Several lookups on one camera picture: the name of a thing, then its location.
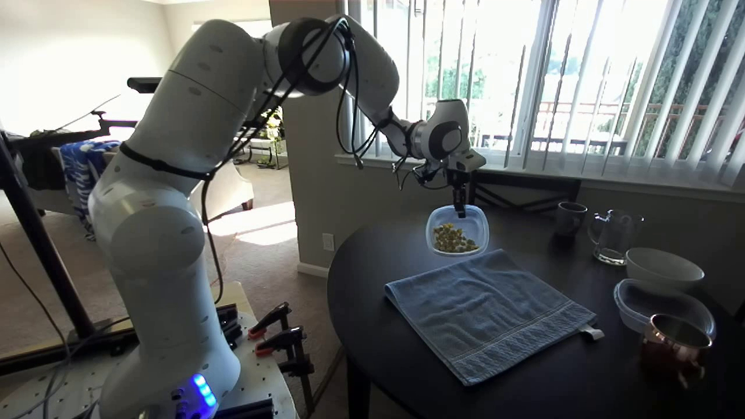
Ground blue towel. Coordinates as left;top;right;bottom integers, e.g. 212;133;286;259
385;248;609;389

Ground dark chair back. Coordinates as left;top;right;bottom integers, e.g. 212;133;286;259
469;170;586;218

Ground white vertical blinds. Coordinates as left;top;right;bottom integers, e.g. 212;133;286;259
346;0;745;194

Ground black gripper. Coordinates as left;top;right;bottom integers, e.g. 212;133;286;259
439;148;489;219

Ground orange handled clamp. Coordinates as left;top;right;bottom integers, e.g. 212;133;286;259
255;325;318;379
247;300;295;343

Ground yellowish food pieces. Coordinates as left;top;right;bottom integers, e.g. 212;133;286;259
431;221;483;256

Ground round dark wooden table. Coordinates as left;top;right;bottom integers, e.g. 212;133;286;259
326;204;745;419

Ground clear shallow plastic container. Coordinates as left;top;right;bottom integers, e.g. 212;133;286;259
613;277;719;343

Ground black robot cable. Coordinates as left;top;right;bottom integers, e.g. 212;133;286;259
198;14;368;308

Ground grey floor cable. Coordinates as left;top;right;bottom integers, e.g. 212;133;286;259
0;243;135;419

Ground clear glass pitcher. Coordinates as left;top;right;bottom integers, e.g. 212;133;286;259
588;207;647;269

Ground perforated robot mounting board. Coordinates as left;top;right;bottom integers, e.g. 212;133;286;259
0;279;304;419

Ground blue patterned cloth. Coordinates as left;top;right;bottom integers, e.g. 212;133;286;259
54;137;122;234

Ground black tripod stand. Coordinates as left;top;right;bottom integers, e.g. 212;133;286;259
0;130;140;378

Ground black clamp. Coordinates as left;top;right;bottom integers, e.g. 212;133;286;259
214;302;246;349

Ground black keyboard stand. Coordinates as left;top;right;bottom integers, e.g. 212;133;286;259
54;76;168;137

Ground copper mug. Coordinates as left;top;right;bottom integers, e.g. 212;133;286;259
639;313;716;385

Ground beige ottoman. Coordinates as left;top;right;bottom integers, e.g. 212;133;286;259
189;158;260;228

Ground clear plastic bowl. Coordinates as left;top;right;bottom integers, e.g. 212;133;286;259
425;204;491;261

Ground dark mug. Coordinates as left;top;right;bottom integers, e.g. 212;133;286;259
553;200;593;243

